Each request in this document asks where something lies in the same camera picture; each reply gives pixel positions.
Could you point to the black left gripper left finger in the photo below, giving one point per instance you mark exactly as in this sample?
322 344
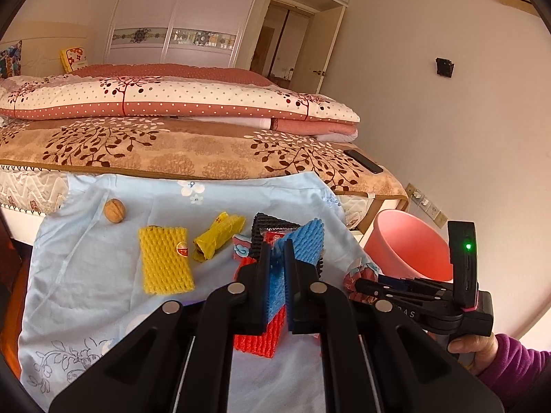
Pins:
253 308

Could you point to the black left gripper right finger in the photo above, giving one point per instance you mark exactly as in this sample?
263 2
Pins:
417 289

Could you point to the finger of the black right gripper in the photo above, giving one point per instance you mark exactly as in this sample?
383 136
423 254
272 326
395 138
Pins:
300 300

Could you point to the colourful snack wrapper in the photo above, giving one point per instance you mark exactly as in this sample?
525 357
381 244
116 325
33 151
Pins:
361 269

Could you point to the blue foam net sleeve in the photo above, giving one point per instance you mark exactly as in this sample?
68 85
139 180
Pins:
308 242

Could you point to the black foam net sleeve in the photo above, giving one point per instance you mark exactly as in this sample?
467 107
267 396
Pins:
265 221

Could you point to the yellow candy wrapper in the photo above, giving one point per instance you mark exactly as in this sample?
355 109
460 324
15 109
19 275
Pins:
221 231

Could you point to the yellow foam net sleeve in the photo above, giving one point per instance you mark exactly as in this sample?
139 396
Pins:
165 260

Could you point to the pink plastic trash bin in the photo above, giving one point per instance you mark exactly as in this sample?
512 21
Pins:
403 246

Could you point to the person's right hand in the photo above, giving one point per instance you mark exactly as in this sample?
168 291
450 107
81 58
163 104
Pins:
483 348

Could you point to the red foam net sleeve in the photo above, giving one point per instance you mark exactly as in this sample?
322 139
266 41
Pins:
265 345

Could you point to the red snack packet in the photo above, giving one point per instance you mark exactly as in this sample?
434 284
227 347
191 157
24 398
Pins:
242 245

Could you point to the black smartphone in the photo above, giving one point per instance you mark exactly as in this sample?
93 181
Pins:
361 159

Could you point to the light blue floral cloth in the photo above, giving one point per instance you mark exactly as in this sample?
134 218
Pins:
85 290

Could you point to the brown walnut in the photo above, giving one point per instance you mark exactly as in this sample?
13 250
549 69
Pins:
114 211

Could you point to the brown leaf pattern bedspread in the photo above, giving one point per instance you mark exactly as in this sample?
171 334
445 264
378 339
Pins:
177 148

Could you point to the folded polka dot quilt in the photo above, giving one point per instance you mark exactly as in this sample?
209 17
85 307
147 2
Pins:
233 95

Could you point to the wooden room door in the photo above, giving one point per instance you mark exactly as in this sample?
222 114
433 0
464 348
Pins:
317 51

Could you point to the white sliding wardrobe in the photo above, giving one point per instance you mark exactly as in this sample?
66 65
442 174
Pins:
205 33

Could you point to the yellow patterned pillow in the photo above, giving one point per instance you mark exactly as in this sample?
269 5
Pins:
73 59

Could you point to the colourful cushion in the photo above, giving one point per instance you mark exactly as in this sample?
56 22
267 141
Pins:
10 61

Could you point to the black tracking camera box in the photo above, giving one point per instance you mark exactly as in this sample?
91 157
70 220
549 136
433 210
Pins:
463 258

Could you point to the wall socket strip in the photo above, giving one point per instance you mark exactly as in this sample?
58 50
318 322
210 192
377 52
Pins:
420 204

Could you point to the black wall mounted box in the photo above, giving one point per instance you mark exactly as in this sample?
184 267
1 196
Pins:
444 67

